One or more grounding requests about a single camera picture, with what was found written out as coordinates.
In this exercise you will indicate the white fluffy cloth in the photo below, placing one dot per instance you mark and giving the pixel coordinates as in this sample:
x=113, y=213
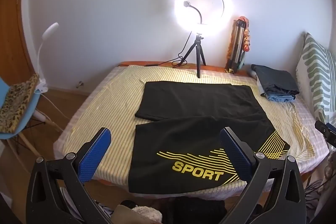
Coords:
x=145, y=214

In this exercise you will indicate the blue chair with wooden legs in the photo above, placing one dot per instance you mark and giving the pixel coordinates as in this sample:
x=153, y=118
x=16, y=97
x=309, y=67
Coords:
x=34, y=108

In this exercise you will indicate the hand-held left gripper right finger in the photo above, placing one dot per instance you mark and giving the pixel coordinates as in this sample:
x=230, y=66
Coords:
x=236, y=153

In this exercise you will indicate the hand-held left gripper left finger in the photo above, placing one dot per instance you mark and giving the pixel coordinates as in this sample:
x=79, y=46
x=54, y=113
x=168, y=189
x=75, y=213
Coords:
x=97, y=150

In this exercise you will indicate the wooden door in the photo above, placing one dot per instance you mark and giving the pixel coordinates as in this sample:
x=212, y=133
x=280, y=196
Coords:
x=15, y=29

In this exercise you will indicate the black pants with yellow print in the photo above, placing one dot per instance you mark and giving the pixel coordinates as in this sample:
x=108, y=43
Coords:
x=183, y=140

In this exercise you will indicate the white folded cloth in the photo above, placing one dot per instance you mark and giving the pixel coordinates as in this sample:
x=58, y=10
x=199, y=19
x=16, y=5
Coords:
x=260, y=83

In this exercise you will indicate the folded metal stand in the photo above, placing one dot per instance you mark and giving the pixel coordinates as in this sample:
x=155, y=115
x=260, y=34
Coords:
x=237, y=40

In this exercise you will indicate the small metal door stop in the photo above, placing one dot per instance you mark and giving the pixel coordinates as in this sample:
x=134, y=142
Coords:
x=79, y=84

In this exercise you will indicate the dark grey folded pants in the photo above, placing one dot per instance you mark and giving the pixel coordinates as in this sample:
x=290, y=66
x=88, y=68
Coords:
x=278, y=79

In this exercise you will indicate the blue folded jeans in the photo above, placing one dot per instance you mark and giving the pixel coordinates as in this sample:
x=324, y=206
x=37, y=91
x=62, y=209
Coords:
x=278, y=98

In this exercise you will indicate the black mini tripod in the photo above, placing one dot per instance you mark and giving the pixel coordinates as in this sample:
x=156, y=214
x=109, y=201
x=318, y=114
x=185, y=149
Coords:
x=198, y=56

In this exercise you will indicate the green patterned white pillow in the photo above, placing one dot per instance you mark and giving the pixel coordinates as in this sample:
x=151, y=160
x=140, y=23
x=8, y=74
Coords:
x=315, y=69

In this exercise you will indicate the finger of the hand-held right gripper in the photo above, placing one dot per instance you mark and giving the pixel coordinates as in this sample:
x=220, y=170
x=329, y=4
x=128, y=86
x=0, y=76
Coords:
x=325, y=128

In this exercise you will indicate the white clip lamp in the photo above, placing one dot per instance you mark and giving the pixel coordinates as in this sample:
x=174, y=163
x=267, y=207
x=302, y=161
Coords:
x=51, y=29

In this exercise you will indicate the leopard print cushion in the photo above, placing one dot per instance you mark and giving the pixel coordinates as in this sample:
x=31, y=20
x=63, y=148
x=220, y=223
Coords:
x=15, y=106

